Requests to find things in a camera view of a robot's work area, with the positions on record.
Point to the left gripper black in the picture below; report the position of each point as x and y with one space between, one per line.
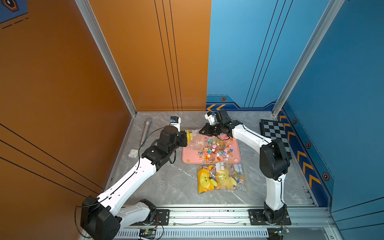
181 135

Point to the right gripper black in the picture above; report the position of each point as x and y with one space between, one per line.
207 131

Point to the yellow duck ziploc bag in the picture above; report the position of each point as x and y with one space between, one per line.
206 179
231 177
194 138

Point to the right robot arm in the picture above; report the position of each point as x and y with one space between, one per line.
274 160

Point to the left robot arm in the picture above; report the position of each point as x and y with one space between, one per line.
102 217

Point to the pink plastic tray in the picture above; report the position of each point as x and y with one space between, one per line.
214 150

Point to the silver microphone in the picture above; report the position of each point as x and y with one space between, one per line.
146 128

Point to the white earbuds case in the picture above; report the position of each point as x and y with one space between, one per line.
133 153

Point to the black white chessboard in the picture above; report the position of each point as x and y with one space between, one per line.
275 130

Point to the left green circuit board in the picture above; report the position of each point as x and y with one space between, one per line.
147 234

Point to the green circuit board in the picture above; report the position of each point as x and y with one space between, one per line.
278 234
147 234

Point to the right green circuit board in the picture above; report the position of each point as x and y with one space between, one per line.
278 234

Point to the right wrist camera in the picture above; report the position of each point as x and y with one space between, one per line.
210 116

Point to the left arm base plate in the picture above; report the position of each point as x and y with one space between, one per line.
162 216

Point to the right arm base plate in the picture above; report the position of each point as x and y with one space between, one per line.
261 217

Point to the aluminium front rail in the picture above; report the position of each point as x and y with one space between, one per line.
237 216

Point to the right aluminium corner post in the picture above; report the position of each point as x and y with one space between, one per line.
317 36

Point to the aluminium corner post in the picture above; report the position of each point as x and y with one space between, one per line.
101 42
317 36

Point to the left aluminium corner post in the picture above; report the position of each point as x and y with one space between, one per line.
101 42

